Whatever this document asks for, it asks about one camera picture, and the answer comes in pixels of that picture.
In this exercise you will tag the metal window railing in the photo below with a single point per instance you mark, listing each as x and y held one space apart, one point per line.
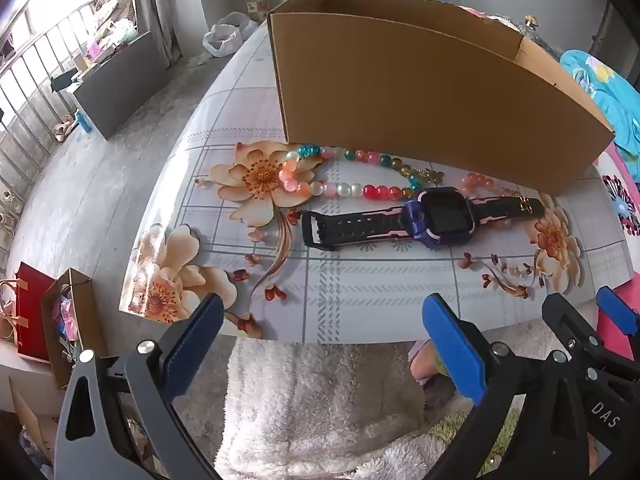
47 30

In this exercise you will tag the pile of cloths and boxes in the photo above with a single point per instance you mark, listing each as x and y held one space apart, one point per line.
112 10

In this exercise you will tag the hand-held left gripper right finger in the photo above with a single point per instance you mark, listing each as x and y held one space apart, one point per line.
450 345

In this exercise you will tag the pink shoes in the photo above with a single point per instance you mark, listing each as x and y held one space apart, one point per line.
62 130

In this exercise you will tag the black purple smartwatch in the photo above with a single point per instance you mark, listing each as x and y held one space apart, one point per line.
440 210

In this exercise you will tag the grey patterned cloth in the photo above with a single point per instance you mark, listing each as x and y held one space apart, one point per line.
540 42

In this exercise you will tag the gold hoop earring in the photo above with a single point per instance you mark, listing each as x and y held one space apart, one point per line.
524 204

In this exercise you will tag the blue floral blanket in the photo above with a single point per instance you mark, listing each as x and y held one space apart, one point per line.
600 95

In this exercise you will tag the grey curtain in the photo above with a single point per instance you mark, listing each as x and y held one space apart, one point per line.
155 10

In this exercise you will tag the brown paper bag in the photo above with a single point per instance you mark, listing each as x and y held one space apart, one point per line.
82 305

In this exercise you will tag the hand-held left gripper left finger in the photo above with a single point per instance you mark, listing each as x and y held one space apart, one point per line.
195 345

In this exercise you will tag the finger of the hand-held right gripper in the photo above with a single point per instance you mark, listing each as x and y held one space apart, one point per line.
620 312
565 320

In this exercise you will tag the gold butterfly charm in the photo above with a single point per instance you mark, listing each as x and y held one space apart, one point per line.
430 176

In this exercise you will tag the white plastic bag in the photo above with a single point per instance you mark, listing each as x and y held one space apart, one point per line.
225 40

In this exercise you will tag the red gift bag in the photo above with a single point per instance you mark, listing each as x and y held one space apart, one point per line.
30 310

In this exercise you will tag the grey low cabinet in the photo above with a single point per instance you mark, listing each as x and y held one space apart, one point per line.
115 90

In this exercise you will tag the brown cardboard box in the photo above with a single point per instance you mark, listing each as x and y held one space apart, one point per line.
425 100

